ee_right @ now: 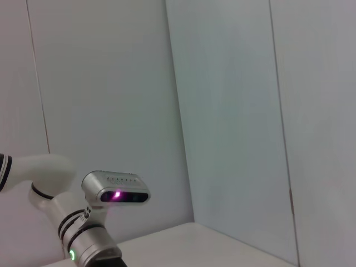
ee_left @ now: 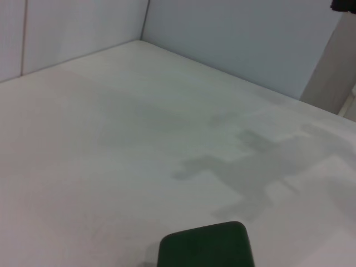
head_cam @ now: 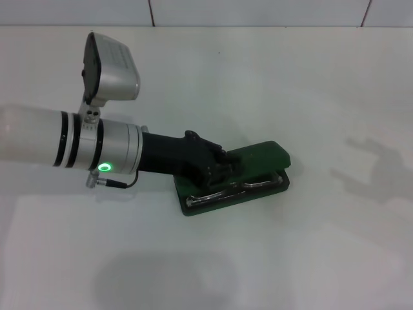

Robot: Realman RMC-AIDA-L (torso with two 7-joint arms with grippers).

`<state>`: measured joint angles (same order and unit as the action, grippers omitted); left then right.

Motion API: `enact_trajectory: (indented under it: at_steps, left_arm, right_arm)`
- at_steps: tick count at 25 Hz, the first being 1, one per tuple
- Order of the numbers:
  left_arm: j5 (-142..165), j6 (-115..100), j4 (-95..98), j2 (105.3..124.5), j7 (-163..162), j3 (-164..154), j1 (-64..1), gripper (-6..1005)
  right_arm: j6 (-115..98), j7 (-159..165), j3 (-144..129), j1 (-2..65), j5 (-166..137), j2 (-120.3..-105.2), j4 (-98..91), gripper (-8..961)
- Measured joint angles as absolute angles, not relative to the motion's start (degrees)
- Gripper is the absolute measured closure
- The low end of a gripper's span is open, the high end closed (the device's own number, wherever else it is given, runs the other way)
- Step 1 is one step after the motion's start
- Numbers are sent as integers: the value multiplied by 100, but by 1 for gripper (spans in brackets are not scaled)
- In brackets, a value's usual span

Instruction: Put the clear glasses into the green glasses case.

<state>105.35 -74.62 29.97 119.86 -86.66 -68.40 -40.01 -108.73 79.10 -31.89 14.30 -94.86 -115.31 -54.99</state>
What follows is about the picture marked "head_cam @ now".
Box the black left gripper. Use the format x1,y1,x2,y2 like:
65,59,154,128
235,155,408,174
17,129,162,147
140,130,243,190

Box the clear plastic glasses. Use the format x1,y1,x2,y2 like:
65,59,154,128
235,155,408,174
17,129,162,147
185,170,285,209

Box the green glasses case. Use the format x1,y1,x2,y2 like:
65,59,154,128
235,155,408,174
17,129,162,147
172,140,293,217

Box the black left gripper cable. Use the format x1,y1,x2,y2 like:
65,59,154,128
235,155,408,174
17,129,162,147
85,169,139,190

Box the silver left camera bracket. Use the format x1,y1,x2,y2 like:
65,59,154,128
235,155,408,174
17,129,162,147
77,93,108,133

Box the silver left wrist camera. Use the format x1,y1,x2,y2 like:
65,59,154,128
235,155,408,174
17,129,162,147
80,31,142,106

